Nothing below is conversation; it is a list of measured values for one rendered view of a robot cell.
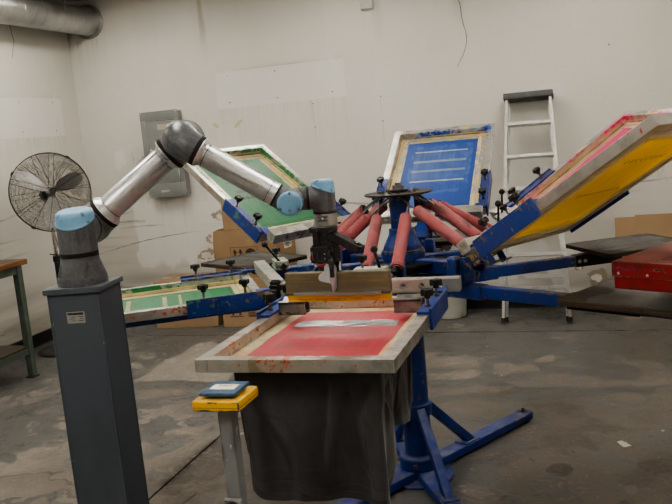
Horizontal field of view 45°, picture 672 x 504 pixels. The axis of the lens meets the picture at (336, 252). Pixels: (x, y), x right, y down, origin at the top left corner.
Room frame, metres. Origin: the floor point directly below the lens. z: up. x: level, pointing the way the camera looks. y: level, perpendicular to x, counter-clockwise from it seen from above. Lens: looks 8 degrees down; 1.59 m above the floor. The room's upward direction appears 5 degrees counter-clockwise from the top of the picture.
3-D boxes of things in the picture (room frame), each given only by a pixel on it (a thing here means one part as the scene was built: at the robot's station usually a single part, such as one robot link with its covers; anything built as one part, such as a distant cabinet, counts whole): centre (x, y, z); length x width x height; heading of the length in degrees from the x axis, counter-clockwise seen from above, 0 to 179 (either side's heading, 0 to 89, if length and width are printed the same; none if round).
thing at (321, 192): (2.60, 0.03, 1.39); 0.09 x 0.08 x 0.11; 89
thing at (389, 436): (2.40, -0.15, 0.74); 0.46 x 0.04 x 0.42; 162
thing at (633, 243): (3.66, -0.95, 0.91); 1.34 x 0.40 x 0.08; 102
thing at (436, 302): (2.66, -0.31, 0.98); 0.30 x 0.05 x 0.07; 162
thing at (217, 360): (2.52, 0.03, 0.97); 0.79 x 0.58 x 0.04; 162
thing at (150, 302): (3.33, 0.59, 1.05); 1.08 x 0.61 x 0.23; 102
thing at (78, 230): (2.49, 0.79, 1.37); 0.13 x 0.12 x 0.14; 179
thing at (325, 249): (2.61, 0.03, 1.23); 0.09 x 0.08 x 0.12; 72
